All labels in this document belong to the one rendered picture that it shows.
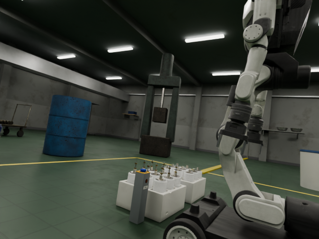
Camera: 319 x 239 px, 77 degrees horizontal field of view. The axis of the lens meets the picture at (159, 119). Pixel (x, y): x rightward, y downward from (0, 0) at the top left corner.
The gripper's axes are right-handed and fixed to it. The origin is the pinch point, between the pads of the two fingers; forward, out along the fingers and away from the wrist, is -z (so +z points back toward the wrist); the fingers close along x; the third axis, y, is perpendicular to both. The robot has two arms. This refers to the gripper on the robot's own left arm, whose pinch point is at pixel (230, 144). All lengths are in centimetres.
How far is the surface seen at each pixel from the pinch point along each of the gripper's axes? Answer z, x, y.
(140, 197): -48, 45, -13
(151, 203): -55, 43, -26
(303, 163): -6, -62, -338
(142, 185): -41, 46, -13
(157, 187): -44, 44, -29
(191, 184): -47, 37, -79
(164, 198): -48, 36, -28
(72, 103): -14, 282, -115
